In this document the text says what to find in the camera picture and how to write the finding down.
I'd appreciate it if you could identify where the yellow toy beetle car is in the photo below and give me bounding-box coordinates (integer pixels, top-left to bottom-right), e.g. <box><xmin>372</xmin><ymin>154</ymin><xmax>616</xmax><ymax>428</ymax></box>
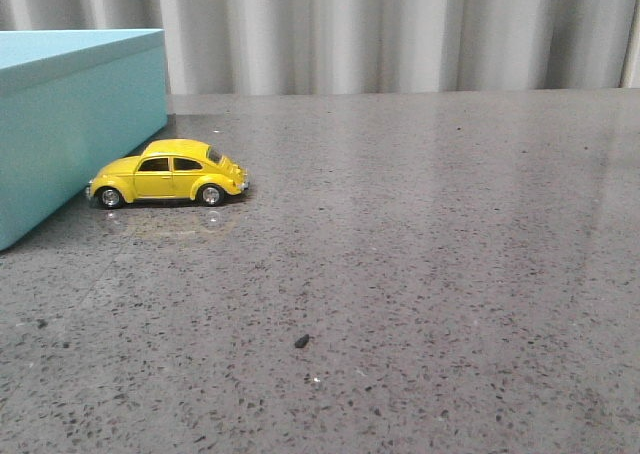
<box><xmin>85</xmin><ymin>139</ymin><xmax>249</xmax><ymax>209</ymax></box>

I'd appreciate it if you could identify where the light blue storage box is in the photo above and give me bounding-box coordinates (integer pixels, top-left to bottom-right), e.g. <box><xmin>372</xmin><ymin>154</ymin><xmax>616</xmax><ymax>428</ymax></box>
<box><xmin>1</xmin><ymin>29</ymin><xmax>167</xmax><ymax>248</ymax></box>

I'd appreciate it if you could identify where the grey pleated curtain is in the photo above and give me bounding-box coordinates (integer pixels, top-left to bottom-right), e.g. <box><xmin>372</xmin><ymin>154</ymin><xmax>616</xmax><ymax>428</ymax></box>
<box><xmin>1</xmin><ymin>0</ymin><xmax>639</xmax><ymax>95</ymax></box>

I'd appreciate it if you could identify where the small black debris piece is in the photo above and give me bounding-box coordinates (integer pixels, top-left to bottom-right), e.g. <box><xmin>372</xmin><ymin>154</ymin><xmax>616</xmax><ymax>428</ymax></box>
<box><xmin>294</xmin><ymin>334</ymin><xmax>310</xmax><ymax>348</ymax></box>

